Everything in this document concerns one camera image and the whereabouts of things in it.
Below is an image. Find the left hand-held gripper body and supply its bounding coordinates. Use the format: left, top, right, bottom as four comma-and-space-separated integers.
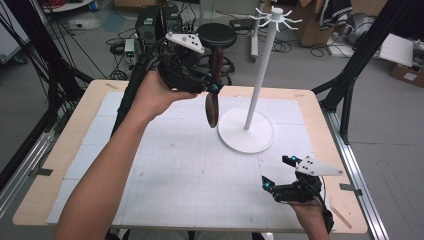
156, 31, 210, 95

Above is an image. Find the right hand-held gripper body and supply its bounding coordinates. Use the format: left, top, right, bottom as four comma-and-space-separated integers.
272, 154, 344, 204

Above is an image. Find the brown wooden spoon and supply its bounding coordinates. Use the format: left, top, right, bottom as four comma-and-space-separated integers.
204, 46, 225, 129

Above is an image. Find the white hook rack stand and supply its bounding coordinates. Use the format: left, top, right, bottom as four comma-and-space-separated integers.
217, 5, 304, 155

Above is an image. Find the person's right hand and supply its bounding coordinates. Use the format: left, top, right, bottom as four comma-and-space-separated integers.
289, 199, 327, 232

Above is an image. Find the person's left hand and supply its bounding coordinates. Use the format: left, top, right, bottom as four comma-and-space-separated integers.
131, 70, 199, 123

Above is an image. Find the black round stool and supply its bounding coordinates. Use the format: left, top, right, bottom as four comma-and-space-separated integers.
196, 22, 238, 86

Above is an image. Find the thin wooden stick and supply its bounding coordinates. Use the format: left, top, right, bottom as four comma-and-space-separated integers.
329, 204, 353, 230

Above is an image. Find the grey tape strip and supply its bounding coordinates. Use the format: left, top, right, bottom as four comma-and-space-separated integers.
339, 183, 363, 198

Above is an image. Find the black computer tower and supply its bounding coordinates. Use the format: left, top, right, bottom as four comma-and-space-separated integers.
161, 3, 183, 34
134, 5, 162, 46

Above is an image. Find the small silver box device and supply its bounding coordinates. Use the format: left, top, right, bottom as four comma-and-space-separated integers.
124, 38, 136, 58

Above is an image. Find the flat black device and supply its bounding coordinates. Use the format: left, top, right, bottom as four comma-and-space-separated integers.
229, 18, 257, 32

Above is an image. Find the white grid mat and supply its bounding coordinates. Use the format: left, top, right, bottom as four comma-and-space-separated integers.
46, 91, 338, 233

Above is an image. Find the large cardboard box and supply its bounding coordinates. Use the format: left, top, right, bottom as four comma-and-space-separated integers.
296, 0, 338, 48

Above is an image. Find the round white table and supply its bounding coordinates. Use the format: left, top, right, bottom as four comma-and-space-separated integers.
41, 0, 94, 14

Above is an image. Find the striped dark cloth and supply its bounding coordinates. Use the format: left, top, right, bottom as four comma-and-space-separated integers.
319, 0, 353, 32

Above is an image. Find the small cardboard box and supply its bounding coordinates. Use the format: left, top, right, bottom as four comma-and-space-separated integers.
389, 63, 424, 89

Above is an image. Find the grey rounded appliance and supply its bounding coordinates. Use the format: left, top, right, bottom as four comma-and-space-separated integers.
344, 13, 377, 47

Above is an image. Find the white foam board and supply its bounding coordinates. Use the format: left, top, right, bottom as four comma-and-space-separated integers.
379, 33, 415, 68

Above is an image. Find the black tape strip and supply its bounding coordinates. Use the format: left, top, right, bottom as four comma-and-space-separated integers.
28, 168, 54, 178

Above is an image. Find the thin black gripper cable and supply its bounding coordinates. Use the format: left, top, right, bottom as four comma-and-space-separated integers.
318, 176, 335, 234

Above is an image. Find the thick black sleeved cable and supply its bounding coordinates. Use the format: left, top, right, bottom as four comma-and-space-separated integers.
111, 36, 168, 136

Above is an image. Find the aluminium rail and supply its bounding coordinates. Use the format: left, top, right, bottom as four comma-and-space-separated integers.
321, 109, 390, 240
0, 131, 56, 218

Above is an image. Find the black floor cable bundle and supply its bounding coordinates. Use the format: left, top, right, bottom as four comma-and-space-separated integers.
105, 26, 138, 81

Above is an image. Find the black metal frame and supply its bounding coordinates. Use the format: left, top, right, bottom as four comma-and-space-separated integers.
312, 0, 416, 145
0, 0, 95, 189

